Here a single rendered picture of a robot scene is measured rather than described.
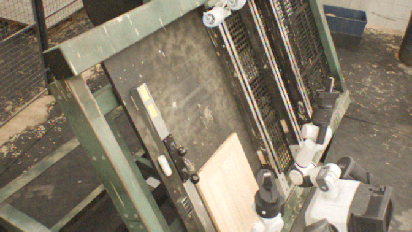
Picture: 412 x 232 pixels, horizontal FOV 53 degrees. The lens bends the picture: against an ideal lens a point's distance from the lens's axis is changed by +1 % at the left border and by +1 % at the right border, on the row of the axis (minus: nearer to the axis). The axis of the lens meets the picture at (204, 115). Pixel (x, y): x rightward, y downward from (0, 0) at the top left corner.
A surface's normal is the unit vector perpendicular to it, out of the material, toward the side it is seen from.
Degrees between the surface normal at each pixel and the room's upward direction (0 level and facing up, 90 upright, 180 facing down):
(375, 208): 23
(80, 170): 0
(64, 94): 90
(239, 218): 58
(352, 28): 90
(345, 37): 90
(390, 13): 90
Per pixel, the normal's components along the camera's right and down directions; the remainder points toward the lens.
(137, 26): 0.78, -0.11
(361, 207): -0.25, -0.88
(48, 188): 0.09, -0.80
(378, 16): -0.32, 0.54
